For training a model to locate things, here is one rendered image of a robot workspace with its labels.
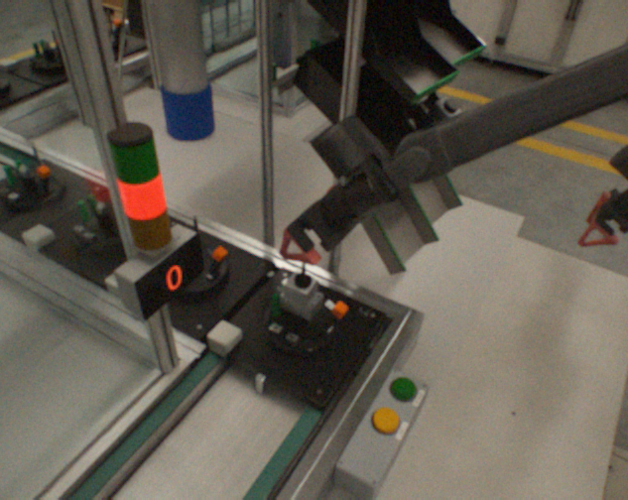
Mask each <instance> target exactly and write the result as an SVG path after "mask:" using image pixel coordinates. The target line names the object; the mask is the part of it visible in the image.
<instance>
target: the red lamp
mask: <svg viewBox="0 0 628 500"><path fill-rule="evenodd" d="M117 181H118V184H119V188H120V192H121V196H122V200H123V204H124V208H125V212H126V213H127V214H128V215H129V216H130V217H133V218H136V219H149V218H153V217H156V216H158V215H160V214H161V213H162V212H164V210H165V209H166V207H167V204H166V198H165V193H164V187H163V182H162V176H161V172H160V174H159V176H158V177H157V178H156V179H154V180H153V181H151V182H149V183H147V184H143V185H137V186H132V185H126V184H123V183H121V182H120V181H119V180H118V179H117Z"/></svg>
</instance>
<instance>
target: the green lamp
mask: <svg viewBox="0 0 628 500"><path fill-rule="evenodd" d="M107 141H108V140H107ZM108 145H109V149H110V153H111V157H112V161H113V165H114V169H115V173H116V177H117V179H118V180H119V181H120V182H121V183H123V184H126V185H132V186H137V185H143V184H147V183H149V182H151V181H153V180H154V179H156V178H157V177H158V176H159V174H160V166H159V160H158V155H157V149H156V144H155V138H154V134H153V136H152V138H151V139H150V140H149V141H147V142H146V143H144V144H141V145H138V146H133V147H121V146H116V145H114V144H112V143H110V142H109V141H108Z"/></svg>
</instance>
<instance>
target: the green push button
mask: <svg viewBox="0 0 628 500"><path fill-rule="evenodd" d="M392 392H393V394H394V395H395V396H396V397H397V398H399V399H401V400H409V399H412V398H413V397H414V396H415V393H416V385H415V383H414V382H413V381H412V380H411V379H409V378H407V377H398V378H396V379H395V380H394V381H393V384H392Z"/></svg>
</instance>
